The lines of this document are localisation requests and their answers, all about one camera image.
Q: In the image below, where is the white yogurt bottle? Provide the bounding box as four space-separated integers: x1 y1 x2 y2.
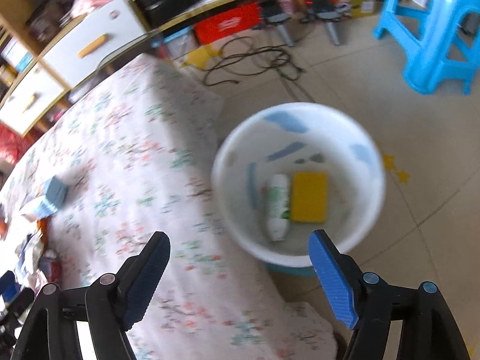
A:
266 174 290 242

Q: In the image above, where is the light blue milk carton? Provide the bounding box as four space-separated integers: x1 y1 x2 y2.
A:
19 175 68 222

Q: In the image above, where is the white plastic trash bin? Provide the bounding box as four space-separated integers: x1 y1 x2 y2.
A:
211 102 386 268

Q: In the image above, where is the yellow sponge in bin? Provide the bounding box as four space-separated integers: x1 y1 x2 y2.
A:
289 172 329 223

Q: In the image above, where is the floral tablecloth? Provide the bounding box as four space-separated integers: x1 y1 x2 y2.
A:
1 54 337 359

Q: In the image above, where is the white drawer cabinet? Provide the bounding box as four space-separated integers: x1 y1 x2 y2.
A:
1 0 146 136

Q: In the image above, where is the blue plastic stool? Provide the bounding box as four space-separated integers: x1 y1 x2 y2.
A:
373 0 479 95

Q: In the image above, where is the red storage box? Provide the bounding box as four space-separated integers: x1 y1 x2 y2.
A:
193 2 260 45

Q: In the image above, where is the black cable on floor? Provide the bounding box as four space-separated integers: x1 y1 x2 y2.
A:
202 35 307 87

